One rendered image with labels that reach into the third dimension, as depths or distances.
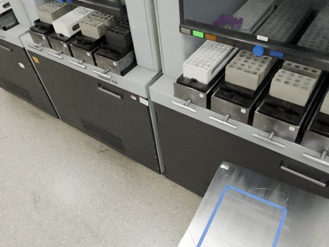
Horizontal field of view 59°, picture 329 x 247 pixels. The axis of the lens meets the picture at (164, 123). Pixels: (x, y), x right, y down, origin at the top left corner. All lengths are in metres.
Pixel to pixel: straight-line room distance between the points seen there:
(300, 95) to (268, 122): 0.12
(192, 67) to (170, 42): 0.14
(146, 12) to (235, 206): 0.71
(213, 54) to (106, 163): 1.08
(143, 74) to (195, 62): 0.28
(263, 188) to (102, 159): 1.32
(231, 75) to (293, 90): 0.20
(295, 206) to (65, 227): 1.28
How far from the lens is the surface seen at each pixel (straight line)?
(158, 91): 1.14
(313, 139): 0.95
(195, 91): 1.02
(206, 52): 1.09
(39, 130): 2.28
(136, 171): 1.81
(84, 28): 1.39
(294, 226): 0.73
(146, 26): 1.13
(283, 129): 0.96
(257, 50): 0.89
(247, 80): 0.99
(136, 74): 1.24
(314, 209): 0.76
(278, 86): 0.96
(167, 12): 1.04
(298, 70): 1.02
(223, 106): 0.99
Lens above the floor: 1.46
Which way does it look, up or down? 46 degrees down
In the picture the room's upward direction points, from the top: 8 degrees counter-clockwise
